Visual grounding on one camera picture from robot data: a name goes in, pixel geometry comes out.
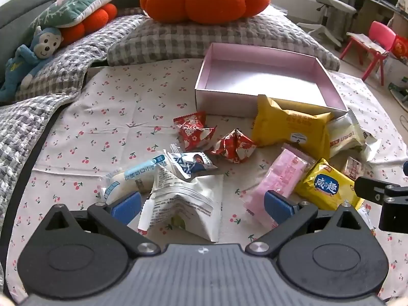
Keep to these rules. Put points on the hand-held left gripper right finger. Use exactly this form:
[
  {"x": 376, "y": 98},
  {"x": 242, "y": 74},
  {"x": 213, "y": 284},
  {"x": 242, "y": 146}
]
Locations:
[{"x": 277, "y": 208}]

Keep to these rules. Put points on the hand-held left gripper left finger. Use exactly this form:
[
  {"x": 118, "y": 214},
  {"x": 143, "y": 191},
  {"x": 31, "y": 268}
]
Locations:
[{"x": 126, "y": 208}]

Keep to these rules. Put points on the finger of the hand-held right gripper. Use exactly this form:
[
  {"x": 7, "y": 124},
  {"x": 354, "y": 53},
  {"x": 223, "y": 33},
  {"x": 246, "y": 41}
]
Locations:
[{"x": 373, "y": 189}]

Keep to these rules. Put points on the small clear brown snack packet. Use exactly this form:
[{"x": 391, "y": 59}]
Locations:
[{"x": 352, "y": 167}]

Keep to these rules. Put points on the white roll cake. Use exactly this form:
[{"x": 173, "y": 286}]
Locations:
[{"x": 134, "y": 178}]

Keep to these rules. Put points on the pink snack packet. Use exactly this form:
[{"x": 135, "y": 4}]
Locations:
[{"x": 283, "y": 175}]

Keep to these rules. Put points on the white snack packet dark print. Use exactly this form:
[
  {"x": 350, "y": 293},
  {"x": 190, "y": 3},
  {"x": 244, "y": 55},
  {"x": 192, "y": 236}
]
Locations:
[{"x": 371, "y": 145}]

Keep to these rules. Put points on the small yellow blue-label snack packet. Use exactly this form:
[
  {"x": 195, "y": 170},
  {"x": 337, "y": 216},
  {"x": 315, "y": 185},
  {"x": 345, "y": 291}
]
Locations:
[{"x": 325, "y": 185}]

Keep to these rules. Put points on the cream snack packet red label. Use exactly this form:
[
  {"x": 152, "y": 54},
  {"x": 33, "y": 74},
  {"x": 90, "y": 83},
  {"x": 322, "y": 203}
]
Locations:
[{"x": 342, "y": 134}]

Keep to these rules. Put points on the red flower-print candy packet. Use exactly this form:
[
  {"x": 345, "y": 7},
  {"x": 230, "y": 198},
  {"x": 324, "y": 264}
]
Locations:
[
  {"x": 236, "y": 146},
  {"x": 191, "y": 130}
]

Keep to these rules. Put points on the blue and white snack packet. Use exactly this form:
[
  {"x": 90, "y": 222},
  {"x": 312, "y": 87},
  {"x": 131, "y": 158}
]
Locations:
[{"x": 191, "y": 162}]

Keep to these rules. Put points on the large yellow snack packet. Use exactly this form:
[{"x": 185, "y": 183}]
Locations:
[{"x": 287, "y": 127}]

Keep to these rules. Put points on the pink cardboard box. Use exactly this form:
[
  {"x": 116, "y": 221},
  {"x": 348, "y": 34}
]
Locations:
[{"x": 261, "y": 83}]

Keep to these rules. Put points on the cherry print bed sheet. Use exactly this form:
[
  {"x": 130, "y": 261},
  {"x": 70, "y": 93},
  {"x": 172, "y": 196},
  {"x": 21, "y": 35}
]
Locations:
[{"x": 127, "y": 102}]

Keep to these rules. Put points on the red bag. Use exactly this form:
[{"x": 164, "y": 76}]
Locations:
[{"x": 401, "y": 46}]

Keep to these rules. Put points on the folded papers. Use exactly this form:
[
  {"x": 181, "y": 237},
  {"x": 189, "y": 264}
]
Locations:
[{"x": 366, "y": 40}]

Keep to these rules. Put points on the pink plastic child chair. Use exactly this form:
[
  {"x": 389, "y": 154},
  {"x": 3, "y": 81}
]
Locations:
[{"x": 381, "y": 32}]

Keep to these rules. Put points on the blue monkey plush toy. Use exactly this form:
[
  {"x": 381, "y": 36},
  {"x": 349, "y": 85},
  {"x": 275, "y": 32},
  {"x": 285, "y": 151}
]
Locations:
[{"x": 44, "y": 43}]

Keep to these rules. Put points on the small orange pumpkin cushion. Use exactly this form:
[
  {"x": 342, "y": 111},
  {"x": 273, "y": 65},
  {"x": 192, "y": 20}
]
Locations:
[{"x": 95, "y": 19}]

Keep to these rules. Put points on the grey office chair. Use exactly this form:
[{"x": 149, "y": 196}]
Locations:
[{"x": 331, "y": 1}]

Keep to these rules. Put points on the teal leaf-pattern pillow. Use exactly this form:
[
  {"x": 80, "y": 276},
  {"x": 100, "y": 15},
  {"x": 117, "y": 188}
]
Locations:
[{"x": 73, "y": 6}]

